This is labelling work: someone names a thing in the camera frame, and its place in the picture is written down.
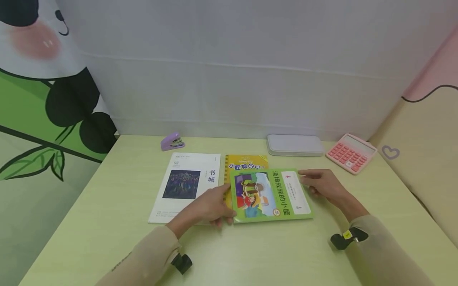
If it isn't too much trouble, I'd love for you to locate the person's left hand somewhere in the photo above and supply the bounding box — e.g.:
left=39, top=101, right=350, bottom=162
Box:
left=179, top=184, right=237, bottom=228

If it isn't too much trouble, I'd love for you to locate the person's right hand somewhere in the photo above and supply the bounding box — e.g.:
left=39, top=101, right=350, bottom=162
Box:
left=297, top=169, right=349, bottom=206

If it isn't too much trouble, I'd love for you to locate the green picture book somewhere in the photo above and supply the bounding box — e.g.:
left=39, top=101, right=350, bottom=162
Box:
left=229, top=168, right=315, bottom=224

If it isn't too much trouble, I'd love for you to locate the person's left forearm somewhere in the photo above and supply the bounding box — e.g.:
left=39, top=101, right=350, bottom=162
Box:
left=93, top=216, right=188, bottom=286

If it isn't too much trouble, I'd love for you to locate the person's right forearm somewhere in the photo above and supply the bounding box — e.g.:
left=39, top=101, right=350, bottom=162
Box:
left=336, top=191, right=435, bottom=286

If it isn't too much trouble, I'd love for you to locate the grey pencil case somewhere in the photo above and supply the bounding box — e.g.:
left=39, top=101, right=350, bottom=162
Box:
left=266, top=134, right=325, bottom=157

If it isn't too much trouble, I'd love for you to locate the yellow spiral-bound book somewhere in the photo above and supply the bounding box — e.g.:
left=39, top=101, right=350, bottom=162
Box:
left=223, top=154, right=269, bottom=210

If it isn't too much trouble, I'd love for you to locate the white magazine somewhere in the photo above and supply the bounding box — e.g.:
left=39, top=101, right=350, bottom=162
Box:
left=147, top=152, right=222, bottom=225

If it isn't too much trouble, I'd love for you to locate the pink calculator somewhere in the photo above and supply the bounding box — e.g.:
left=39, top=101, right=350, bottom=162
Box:
left=325, top=133, right=378, bottom=175

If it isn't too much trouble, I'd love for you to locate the black wrist band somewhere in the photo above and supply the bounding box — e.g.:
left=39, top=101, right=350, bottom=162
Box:
left=330, top=226, right=369, bottom=251
left=170, top=253, right=193, bottom=275

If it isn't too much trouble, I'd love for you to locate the purple stapler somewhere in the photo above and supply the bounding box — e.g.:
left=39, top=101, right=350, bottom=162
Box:
left=160, top=132, right=186, bottom=152

